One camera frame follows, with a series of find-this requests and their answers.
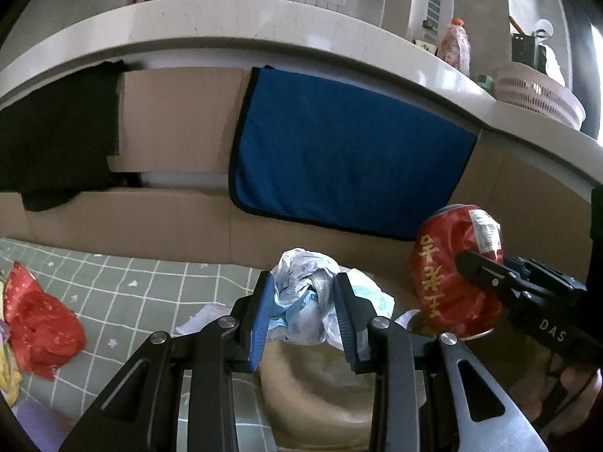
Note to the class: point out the blue towel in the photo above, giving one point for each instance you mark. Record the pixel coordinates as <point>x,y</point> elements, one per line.
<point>348,150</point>

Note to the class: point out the pink label plastic bottle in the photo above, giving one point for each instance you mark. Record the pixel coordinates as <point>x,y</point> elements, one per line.
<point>454,47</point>

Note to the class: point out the white plastic basket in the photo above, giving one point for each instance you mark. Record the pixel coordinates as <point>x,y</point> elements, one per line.
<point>541,99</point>

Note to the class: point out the small green jar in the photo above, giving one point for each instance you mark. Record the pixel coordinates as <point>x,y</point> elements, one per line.
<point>485,82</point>

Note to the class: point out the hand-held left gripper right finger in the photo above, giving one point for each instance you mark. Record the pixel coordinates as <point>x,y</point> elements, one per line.
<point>344,320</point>

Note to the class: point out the red crumpled wrapper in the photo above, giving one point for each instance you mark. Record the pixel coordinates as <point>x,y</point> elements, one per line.
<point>42,325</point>

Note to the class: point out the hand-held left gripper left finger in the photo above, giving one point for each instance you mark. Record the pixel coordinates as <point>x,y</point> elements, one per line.
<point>264,320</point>

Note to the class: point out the white stone counter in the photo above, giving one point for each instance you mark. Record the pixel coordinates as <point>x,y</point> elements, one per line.
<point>235,23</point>

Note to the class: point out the white plastic wrapper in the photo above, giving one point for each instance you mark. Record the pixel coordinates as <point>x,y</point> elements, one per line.
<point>301,268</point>

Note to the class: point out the black cloth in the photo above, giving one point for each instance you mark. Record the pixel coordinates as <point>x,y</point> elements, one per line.
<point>56,150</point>

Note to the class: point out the brown cardboard lining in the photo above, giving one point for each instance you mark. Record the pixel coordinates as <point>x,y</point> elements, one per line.
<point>179,122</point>

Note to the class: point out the green checked mat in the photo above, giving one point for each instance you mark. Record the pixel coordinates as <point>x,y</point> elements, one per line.
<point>141,292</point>

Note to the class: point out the white paper scrap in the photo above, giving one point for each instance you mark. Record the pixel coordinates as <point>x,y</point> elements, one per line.
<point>202,320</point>

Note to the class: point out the yellow wrapper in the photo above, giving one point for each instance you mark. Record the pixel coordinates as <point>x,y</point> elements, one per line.
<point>5,367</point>

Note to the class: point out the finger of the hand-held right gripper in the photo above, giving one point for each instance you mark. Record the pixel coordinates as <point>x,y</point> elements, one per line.
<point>480,268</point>

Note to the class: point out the crushed red drink can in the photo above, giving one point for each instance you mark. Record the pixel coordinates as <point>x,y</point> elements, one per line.
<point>438,282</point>

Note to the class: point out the black utensil holder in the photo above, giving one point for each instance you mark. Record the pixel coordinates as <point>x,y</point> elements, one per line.
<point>523,49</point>

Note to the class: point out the purple cloth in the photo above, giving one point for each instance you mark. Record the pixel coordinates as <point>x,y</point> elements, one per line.
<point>37,428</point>

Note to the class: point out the person's right hand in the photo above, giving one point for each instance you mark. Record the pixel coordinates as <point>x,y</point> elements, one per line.
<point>582,391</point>

